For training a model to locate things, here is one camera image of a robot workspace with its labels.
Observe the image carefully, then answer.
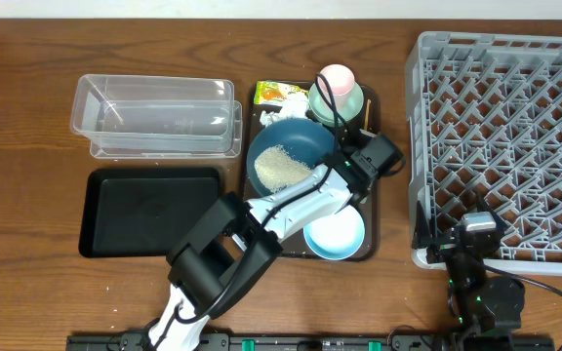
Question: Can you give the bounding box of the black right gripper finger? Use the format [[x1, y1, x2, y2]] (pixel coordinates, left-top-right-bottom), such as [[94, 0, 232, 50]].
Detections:
[[475, 192, 507, 229], [411, 201, 431, 249]]

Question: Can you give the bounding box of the dark blue plate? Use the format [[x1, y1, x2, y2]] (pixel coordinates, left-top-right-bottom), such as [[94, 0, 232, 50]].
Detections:
[[246, 119, 334, 197]]

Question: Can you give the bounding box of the white rice pile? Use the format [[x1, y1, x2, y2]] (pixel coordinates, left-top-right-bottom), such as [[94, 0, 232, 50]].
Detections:
[[254, 144, 312, 193]]

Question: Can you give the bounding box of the white tissue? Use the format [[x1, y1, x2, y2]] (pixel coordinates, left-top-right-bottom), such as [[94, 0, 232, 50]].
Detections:
[[260, 94, 309, 128]]

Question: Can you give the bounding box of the green yellow snack wrapper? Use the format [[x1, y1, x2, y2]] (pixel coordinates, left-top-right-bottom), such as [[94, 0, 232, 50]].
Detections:
[[253, 81, 308, 107]]

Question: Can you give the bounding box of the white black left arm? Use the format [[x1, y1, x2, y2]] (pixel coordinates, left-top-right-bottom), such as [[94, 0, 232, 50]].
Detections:
[[148, 147, 387, 350]]

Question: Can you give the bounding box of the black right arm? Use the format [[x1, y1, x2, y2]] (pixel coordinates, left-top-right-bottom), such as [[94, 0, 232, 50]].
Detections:
[[412, 195, 525, 350]]

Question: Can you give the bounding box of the grey dishwasher rack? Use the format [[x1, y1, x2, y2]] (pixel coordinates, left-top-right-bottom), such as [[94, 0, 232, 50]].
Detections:
[[405, 31, 562, 276]]

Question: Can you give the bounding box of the wooden chopstick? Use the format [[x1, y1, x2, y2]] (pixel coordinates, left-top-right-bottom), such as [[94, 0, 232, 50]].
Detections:
[[363, 99, 372, 131]]

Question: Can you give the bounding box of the light blue small bowl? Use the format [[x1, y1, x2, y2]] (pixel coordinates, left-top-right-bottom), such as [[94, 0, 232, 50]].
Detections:
[[303, 206, 366, 260]]

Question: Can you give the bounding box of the mint green bowl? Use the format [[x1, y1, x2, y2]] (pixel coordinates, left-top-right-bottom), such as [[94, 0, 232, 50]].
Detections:
[[308, 83, 365, 127]]

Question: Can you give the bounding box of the dark brown serving tray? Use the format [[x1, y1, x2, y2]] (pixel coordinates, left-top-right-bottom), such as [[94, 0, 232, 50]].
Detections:
[[241, 84, 381, 262]]

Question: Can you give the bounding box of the pink plastic cup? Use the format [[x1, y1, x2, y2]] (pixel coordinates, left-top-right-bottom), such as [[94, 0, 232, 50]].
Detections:
[[318, 63, 355, 109]]

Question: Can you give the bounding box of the black rectangular tray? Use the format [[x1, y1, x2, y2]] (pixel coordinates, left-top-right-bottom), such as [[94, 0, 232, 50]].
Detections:
[[78, 167, 221, 258]]

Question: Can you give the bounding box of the clear plastic bin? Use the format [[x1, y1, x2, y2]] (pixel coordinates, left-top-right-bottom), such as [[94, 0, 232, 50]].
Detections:
[[70, 74, 236, 153]]

